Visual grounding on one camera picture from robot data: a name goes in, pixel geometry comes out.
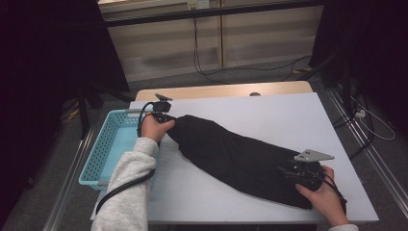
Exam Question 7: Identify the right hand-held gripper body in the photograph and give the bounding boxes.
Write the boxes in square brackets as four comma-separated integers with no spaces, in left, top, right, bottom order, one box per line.
[283,148,335,192]

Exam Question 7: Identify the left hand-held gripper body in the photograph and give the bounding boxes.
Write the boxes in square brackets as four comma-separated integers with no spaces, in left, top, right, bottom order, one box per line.
[152,92,173,124]

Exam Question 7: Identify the black shorts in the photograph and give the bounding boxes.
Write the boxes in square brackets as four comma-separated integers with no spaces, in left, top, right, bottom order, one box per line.
[166,115,317,210]

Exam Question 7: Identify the light blue plastic basket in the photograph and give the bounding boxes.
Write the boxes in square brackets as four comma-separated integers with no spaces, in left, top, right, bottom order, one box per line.
[78,109,162,192]

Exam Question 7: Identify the person's left hand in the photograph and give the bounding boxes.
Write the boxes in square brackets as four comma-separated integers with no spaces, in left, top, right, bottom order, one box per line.
[140,113,176,143]

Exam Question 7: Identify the person's right hand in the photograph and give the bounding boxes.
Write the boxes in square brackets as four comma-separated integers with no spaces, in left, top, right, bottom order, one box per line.
[294,166,349,227]

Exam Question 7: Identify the white table mat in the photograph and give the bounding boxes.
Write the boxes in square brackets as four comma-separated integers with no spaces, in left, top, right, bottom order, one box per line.
[90,91,379,224]

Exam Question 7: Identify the black stand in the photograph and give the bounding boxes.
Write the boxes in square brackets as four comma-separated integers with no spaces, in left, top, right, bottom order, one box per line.
[301,52,354,114]
[76,83,136,141]

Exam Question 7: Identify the black horizontal bar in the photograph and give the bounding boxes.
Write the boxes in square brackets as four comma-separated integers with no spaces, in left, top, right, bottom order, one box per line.
[104,0,325,28]

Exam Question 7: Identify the black curtain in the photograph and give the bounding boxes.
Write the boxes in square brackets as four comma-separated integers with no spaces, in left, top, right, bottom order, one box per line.
[309,0,408,136]
[0,0,131,225]

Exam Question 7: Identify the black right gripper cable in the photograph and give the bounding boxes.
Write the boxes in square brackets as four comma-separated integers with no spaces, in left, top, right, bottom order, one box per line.
[316,174,348,215]

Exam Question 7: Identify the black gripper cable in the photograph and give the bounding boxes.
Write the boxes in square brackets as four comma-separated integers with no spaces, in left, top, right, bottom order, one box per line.
[316,174,348,215]
[95,101,157,216]

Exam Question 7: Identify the black floor cable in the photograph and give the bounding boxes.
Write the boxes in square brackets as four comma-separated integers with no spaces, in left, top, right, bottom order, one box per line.
[331,86,376,160]

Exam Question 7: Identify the black wall cable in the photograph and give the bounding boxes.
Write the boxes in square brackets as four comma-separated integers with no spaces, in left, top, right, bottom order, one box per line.
[191,17,312,85]

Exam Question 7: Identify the metal floor rail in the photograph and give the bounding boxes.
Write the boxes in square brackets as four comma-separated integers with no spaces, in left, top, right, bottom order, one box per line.
[326,88,408,219]
[42,128,95,231]

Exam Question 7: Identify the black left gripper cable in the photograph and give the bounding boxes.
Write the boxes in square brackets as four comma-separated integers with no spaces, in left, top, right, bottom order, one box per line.
[95,101,157,216]

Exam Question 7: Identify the white floor cable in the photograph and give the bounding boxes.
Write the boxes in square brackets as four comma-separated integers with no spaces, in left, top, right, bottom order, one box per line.
[350,95,396,141]

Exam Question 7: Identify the white wall socket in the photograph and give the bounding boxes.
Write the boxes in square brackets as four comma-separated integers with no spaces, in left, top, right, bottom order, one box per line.
[187,0,211,10]

